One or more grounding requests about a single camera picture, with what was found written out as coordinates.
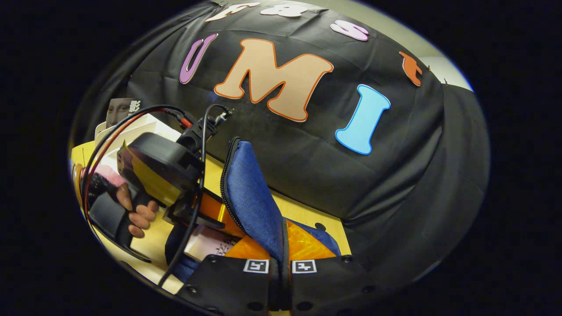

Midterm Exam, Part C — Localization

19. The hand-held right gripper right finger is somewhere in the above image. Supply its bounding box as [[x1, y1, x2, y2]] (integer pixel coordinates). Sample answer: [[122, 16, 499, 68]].
[[281, 219, 382, 314]]

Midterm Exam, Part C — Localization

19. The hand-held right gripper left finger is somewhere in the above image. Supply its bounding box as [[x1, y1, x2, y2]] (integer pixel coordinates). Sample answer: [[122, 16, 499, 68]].
[[176, 235, 281, 314]]

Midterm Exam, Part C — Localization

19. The pink book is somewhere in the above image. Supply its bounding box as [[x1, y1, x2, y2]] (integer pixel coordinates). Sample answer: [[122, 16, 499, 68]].
[[184, 225, 242, 262]]

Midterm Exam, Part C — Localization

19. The blue schoolbag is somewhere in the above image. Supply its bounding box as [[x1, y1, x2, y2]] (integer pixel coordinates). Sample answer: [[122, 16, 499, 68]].
[[165, 137, 352, 284]]

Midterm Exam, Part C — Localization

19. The black backdrop cloth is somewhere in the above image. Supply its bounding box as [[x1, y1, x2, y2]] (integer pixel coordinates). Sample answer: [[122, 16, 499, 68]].
[[72, 0, 490, 281]]

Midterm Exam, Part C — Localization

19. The black cable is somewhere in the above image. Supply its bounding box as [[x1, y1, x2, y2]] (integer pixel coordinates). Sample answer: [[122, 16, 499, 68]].
[[157, 104, 233, 287]]

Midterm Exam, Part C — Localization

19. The red cable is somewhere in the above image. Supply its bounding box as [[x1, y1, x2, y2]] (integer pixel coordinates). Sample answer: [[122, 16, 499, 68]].
[[83, 108, 194, 220]]

